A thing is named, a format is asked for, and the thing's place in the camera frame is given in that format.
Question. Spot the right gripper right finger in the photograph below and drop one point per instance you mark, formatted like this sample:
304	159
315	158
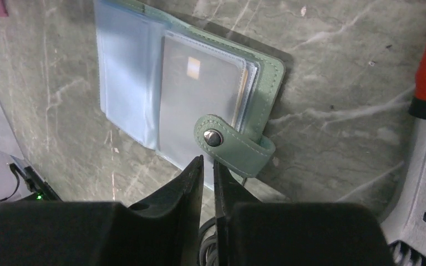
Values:
251	232

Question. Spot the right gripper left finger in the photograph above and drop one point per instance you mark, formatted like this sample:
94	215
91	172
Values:
161	229

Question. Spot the green card holder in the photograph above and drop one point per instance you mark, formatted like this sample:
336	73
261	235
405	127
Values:
130	43

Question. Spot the silver grey credit card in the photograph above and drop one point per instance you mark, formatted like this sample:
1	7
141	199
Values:
198	79

